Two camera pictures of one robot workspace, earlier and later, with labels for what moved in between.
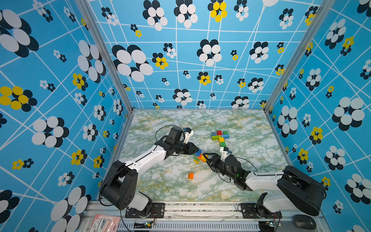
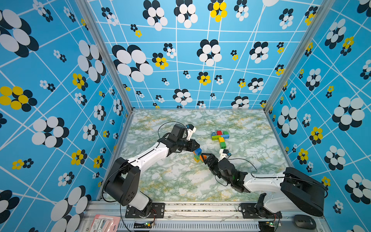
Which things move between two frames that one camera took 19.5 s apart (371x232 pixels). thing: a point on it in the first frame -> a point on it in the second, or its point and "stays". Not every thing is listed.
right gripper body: x=219 y=166 stays
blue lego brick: x=197 y=154 stays
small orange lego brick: x=191 y=176 -> x=204 y=156
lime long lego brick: x=215 y=137 stays
